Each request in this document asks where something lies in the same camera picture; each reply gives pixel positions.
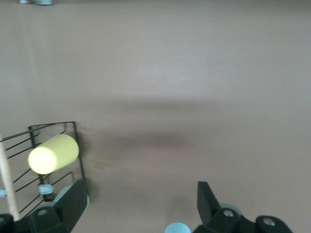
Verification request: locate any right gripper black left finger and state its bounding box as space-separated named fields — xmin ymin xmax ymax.
xmin=13 ymin=180 xmax=88 ymax=233

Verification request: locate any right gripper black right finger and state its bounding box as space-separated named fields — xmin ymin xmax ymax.
xmin=193 ymin=181 xmax=256 ymax=233

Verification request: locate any yellow plastic cup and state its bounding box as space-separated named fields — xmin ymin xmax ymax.
xmin=27 ymin=134 xmax=80 ymax=175

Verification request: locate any black wire cup holder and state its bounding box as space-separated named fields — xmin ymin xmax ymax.
xmin=0 ymin=121 xmax=88 ymax=220

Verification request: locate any light blue plastic cup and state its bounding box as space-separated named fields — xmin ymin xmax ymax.
xmin=164 ymin=222 xmax=191 ymax=233

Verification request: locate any brown table cover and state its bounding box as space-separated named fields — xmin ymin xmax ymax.
xmin=0 ymin=0 xmax=311 ymax=233

